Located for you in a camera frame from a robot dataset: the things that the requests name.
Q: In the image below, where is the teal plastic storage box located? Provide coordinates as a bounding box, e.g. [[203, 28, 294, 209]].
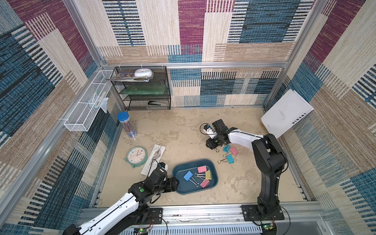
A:
[[172, 159, 218, 195]]

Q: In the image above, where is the blue binder clip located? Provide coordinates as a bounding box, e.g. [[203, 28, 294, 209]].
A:
[[183, 171, 199, 188]]

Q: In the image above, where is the yellow binder clip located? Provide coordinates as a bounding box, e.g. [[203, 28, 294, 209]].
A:
[[195, 170, 212, 180]]

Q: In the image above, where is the pink binder clip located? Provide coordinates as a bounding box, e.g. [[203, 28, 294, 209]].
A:
[[200, 179, 210, 189], [194, 166, 208, 177], [228, 147, 239, 155]]

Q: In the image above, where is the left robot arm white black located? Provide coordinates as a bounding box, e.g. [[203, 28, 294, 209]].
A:
[[63, 166, 179, 235]]

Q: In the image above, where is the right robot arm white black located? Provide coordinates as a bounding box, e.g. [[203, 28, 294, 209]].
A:
[[199, 119, 288, 221]]

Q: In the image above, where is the teal binder clip upper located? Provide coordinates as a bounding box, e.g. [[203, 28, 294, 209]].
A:
[[222, 145, 231, 153]]

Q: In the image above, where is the teal binder clip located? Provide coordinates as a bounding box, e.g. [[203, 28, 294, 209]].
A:
[[217, 155, 235, 164], [222, 145, 231, 153]]

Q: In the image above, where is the pink binder clip on table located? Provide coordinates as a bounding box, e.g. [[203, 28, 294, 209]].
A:
[[228, 147, 239, 155]]

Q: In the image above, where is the white binder folder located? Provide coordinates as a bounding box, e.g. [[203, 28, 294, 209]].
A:
[[261, 89, 314, 138]]

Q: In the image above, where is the white packaged item flat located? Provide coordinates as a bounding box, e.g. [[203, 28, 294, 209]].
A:
[[141, 145, 166, 176]]

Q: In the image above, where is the green round clock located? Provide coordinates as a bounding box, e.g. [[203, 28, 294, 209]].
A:
[[124, 146, 148, 168]]

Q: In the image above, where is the clear tube of coloured pencils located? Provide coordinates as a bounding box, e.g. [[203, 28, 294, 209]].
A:
[[117, 112, 137, 138]]

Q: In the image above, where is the black stapler on shelf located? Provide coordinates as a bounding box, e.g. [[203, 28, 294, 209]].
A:
[[148, 101, 168, 107]]

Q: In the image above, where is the green tray on shelf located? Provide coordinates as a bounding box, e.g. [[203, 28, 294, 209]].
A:
[[120, 85, 167, 95]]

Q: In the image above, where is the black mesh shelf rack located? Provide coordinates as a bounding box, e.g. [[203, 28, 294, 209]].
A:
[[107, 66, 171, 111]]

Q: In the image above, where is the white round device on shelf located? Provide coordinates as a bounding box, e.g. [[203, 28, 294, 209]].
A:
[[134, 68, 153, 78]]

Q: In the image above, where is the magazine on shelf top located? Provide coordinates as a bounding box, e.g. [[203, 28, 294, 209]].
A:
[[106, 73, 154, 82]]

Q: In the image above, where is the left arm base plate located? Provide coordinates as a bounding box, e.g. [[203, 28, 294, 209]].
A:
[[139, 208, 163, 225]]

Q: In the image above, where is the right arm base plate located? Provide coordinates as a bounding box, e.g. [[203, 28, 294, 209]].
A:
[[241, 205, 285, 222]]

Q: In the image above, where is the white wire wall basket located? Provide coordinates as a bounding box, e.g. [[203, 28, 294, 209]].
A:
[[64, 70, 113, 132]]

